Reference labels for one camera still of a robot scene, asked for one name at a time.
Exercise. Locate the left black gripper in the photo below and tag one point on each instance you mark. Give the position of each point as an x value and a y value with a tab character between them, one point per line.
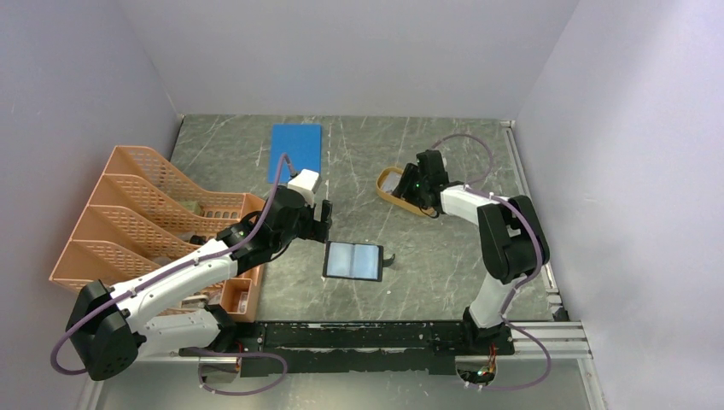
317	229

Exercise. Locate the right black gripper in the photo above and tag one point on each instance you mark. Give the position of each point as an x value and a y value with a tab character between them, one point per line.
409	175

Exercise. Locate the yellow oval tray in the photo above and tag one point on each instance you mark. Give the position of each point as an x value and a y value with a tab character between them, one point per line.
399	202

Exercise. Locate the black card holder wallet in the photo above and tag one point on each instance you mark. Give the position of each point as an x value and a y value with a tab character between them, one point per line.
356	261

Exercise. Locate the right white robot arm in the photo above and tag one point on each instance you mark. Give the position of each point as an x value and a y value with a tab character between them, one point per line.
513	245

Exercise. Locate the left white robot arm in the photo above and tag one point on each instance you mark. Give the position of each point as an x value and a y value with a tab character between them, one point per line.
110	327

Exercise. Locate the silver VIP card stack left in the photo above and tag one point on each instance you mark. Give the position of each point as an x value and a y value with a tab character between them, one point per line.
390	182

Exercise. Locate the blue flat mat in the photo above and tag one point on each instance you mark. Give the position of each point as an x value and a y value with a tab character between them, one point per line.
301	142

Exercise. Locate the orange mesh file rack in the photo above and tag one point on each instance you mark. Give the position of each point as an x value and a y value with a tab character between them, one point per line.
142	214

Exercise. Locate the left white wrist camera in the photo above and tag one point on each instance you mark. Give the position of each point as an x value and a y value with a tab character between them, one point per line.
306	183

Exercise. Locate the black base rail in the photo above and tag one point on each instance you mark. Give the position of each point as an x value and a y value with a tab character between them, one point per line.
377	346

